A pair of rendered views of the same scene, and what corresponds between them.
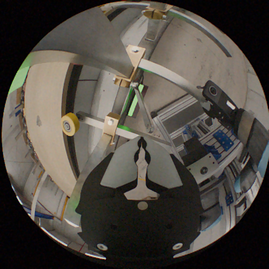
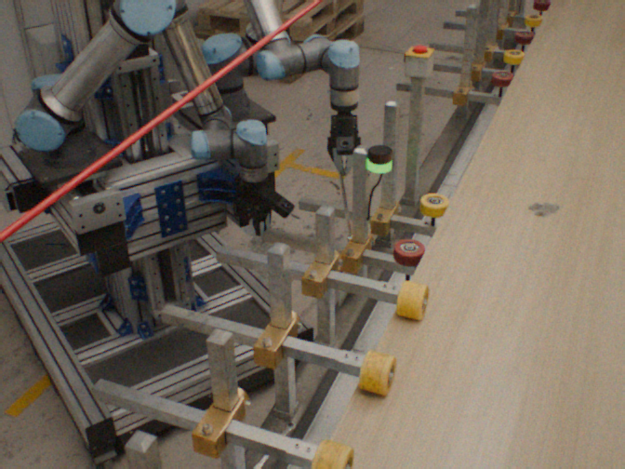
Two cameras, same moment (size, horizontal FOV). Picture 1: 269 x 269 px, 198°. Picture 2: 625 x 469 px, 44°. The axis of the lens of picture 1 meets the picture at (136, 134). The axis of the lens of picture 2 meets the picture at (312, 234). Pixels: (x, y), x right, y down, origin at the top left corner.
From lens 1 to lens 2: 1.98 m
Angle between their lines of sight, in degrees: 26
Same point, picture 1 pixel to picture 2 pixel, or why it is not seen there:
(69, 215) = (392, 112)
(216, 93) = (283, 202)
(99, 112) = not seen: hidden behind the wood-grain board
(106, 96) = not seen: hidden behind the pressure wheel
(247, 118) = (264, 172)
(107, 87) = not seen: hidden behind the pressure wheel
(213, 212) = (230, 79)
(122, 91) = (372, 274)
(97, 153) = (387, 177)
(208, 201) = (237, 103)
